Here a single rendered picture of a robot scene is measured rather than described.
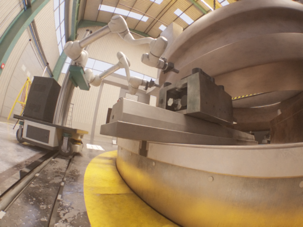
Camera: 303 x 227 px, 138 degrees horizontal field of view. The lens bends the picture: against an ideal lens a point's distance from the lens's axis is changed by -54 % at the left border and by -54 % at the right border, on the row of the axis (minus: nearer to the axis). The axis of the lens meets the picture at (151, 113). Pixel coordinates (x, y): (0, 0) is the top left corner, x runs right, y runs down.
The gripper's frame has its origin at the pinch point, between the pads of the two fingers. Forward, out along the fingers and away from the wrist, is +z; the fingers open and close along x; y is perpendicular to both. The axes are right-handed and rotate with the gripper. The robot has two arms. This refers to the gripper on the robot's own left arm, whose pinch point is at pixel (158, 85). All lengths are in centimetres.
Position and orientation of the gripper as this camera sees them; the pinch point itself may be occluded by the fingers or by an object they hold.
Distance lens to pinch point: 160.8
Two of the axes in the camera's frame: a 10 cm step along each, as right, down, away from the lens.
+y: 1.0, -9.7, 2.1
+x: -3.1, 1.7, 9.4
